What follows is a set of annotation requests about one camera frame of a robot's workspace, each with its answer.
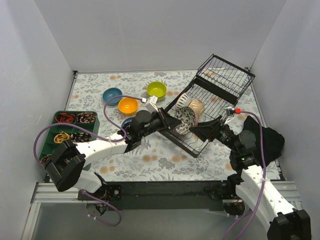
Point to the pink patterned bowl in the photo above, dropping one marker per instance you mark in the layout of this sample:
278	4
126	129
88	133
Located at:
188	120

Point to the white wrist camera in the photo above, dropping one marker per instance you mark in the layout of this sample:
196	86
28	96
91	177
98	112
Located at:
230	113
150	104

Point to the aluminium frame rail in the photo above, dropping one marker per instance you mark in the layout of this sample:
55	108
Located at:
47	193

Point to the beige ceramic bowl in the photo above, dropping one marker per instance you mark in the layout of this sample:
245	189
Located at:
197	106

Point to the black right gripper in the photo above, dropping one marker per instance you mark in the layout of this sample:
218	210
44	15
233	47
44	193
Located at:
220	127

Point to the black cloth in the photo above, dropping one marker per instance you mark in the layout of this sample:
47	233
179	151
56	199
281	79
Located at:
273	142

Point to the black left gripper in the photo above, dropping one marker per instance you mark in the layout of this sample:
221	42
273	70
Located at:
163	118

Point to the blue striped white bowl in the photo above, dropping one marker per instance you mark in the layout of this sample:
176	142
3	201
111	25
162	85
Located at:
183	101

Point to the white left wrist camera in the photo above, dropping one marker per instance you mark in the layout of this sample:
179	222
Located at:
150	104

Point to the dark patterned rubber bands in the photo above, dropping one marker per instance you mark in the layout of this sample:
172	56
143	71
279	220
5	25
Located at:
86	117

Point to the orange rubber bands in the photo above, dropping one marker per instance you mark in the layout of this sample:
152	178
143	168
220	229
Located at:
64	117

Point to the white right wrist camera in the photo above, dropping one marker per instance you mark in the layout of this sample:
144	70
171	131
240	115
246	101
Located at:
230	113

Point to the orange plastic bowl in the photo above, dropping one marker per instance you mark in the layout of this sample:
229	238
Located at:
128	106

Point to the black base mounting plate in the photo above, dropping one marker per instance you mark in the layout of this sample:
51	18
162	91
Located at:
172	195

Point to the brown rubber bands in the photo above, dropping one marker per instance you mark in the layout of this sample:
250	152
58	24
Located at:
45	158

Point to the black wire dish rack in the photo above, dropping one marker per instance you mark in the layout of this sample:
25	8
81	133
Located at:
218	83

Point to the lime green bowl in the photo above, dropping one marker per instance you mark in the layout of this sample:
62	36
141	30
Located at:
157	89
161	98

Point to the blue ceramic bowl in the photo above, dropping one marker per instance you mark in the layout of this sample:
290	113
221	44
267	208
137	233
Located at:
111	93

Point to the blue floral white bowl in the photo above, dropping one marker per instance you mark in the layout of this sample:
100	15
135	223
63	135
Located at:
126	123

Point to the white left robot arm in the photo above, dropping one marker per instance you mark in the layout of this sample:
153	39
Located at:
66	164

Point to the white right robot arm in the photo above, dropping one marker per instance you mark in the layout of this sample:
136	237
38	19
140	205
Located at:
281	220

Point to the yellow rubber bands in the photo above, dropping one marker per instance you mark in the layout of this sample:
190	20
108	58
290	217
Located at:
61	137

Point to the green compartment tray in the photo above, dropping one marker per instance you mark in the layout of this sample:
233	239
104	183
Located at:
69	125

